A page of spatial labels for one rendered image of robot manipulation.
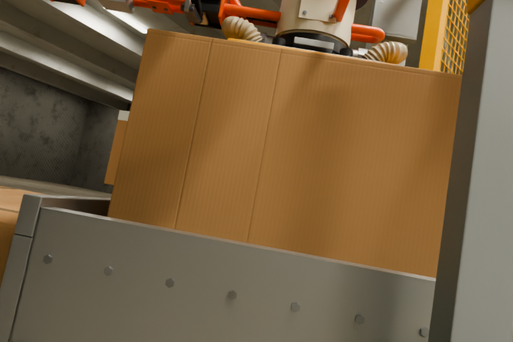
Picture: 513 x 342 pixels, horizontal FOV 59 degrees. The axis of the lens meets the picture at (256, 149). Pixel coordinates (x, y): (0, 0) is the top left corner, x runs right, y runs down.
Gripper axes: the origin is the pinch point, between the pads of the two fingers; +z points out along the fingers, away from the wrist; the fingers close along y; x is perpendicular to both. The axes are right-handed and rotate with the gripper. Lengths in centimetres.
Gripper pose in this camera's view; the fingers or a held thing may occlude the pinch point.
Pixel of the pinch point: (202, 8)
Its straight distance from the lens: 110.5
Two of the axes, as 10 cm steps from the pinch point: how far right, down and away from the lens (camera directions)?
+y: -1.7, 9.8, -1.1
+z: 0.3, 1.1, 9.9
